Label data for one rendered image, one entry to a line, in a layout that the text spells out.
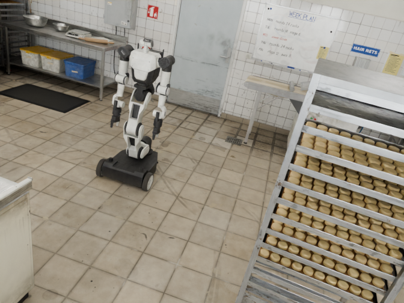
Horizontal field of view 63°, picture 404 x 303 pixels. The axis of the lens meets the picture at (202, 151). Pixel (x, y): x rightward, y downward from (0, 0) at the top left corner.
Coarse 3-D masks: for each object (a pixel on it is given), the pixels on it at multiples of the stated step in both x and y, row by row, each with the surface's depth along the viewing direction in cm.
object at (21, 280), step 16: (0, 192) 178; (16, 208) 178; (0, 224) 170; (16, 224) 181; (0, 240) 173; (16, 240) 186; (0, 256) 177; (16, 256) 190; (0, 272) 181; (16, 272) 194; (32, 272) 210; (0, 288) 185; (16, 288) 199
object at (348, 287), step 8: (264, 248) 174; (264, 256) 168; (272, 256) 168; (280, 256) 172; (280, 264) 167; (288, 264) 165; (296, 264) 166; (304, 272) 164; (312, 272) 163; (320, 272) 164; (320, 280) 162; (328, 280) 161; (336, 280) 161; (344, 280) 164; (344, 288) 159; (352, 288) 159; (360, 288) 162; (360, 296) 158; (368, 296) 156
